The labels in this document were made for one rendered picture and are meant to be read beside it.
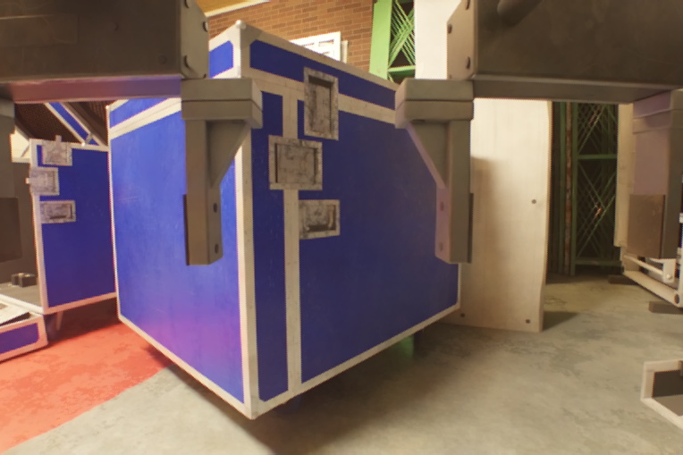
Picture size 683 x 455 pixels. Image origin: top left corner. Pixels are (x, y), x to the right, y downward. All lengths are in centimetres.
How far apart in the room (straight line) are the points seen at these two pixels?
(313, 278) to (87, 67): 83
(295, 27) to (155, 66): 483
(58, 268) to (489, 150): 217
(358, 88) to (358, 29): 354
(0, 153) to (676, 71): 40
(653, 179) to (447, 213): 14
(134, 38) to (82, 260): 195
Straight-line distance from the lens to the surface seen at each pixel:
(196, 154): 21
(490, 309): 206
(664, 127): 29
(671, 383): 167
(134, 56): 22
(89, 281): 217
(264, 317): 90
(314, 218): 99
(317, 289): 100
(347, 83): 111
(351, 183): 107
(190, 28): 24
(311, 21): 495
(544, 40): 23
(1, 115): 30
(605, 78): 25
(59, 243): 209
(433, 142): 22
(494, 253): 199
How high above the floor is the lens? 69
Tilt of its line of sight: 5 degrees down
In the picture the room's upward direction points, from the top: straight up
